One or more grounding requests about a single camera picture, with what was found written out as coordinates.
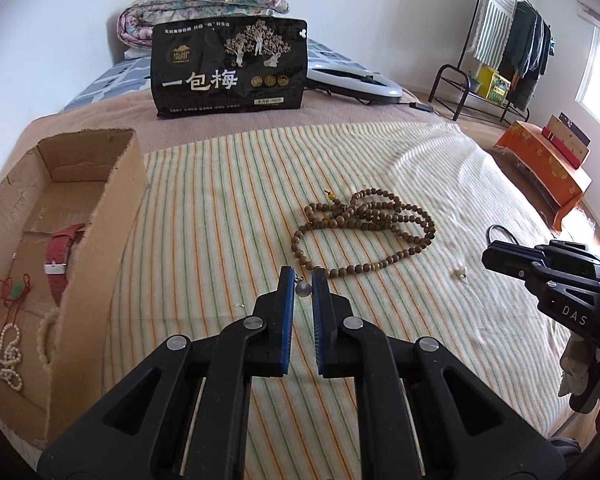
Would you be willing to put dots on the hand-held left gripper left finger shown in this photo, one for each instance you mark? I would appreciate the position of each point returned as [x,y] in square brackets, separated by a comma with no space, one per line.
[286,320]

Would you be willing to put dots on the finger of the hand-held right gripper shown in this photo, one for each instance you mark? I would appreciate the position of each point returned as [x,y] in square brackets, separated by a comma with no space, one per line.
[580,267]
[505,257]

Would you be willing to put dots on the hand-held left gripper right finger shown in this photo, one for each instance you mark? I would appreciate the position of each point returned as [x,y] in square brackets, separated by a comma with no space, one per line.
[320,320]

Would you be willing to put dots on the black bangle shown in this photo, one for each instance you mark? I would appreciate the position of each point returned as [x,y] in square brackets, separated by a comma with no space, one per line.
[495,226]

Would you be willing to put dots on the small silver round pendant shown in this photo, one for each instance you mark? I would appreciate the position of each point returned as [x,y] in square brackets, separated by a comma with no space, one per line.
[304,289]

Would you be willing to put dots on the cardboard box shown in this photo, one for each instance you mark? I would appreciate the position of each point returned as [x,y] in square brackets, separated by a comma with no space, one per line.
[35,230]

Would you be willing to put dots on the person's right hand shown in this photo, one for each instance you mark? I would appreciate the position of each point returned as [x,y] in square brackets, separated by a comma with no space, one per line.
[577,370]

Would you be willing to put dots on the orange cloth covered table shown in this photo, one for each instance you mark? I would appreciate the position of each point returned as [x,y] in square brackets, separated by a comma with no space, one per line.
[540,160]

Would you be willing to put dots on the red flat box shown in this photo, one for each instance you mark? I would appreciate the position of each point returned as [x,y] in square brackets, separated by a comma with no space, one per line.
[562,152]

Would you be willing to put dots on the yellow striped cloth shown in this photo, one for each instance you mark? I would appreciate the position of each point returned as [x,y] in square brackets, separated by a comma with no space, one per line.
[220,220]

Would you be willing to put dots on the beige flat box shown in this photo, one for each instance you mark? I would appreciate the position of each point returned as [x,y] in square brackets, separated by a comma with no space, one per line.
[567,136]

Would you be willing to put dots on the yellow crate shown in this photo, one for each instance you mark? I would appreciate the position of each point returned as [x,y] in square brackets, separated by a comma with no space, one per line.
[497,87]

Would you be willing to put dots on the black clothes rack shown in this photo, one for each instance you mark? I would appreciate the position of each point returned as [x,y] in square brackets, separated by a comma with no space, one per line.
[452,66]

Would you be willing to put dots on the tan blanket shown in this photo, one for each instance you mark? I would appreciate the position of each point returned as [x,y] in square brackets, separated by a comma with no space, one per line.
[230,120]

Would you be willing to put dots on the dark hanging clothes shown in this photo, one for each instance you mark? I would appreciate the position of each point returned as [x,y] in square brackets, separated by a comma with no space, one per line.
[525,40]

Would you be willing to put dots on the black snack bag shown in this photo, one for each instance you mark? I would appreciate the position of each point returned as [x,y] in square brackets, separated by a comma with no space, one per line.
[205,100]

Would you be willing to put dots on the striped hanging towel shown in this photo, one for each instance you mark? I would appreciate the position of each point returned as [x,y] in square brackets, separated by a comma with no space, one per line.
[495,15]

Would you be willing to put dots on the blue checked bed sheet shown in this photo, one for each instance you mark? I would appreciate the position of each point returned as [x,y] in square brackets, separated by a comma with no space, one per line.
[110,82]

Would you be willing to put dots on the folded floral quilt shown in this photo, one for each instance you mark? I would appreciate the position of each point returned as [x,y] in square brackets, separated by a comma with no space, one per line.
[180,5]

